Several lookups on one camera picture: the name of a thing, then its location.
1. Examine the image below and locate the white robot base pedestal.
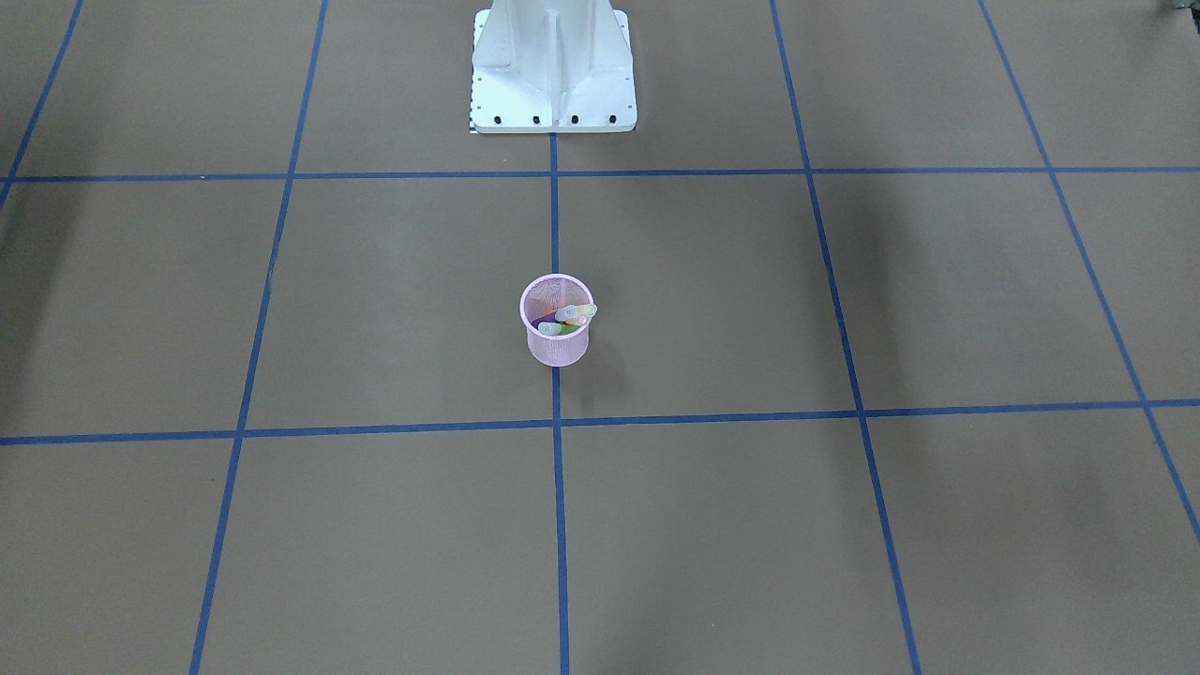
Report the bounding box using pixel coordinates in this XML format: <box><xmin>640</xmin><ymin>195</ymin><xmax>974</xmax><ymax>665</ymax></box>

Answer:
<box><xmin>469</xmin><ymin>1</ymin><xmax>638</xmax><ymax>135</ymax></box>

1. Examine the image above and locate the green highlighter pen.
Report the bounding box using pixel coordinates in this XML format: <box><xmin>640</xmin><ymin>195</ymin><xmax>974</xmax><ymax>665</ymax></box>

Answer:
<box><xmin>536</xmin><ymin>322</ymin><xmax>581</xmax><ymax>338</ymax></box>

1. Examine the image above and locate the pink mesh pen holder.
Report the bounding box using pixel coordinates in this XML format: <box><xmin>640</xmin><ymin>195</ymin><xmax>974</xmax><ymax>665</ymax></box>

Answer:
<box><xmin>520</xmin><ymin>274</ymin><xmax>595</xmax><ymax>368</ymax></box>

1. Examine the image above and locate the purple highlighter pen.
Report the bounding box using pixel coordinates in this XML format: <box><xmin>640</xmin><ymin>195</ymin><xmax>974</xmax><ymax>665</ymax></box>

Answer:
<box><xmin>532</xmin><ymin>305</ymin><xmax>581</xmax><ymax>335</ymax></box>

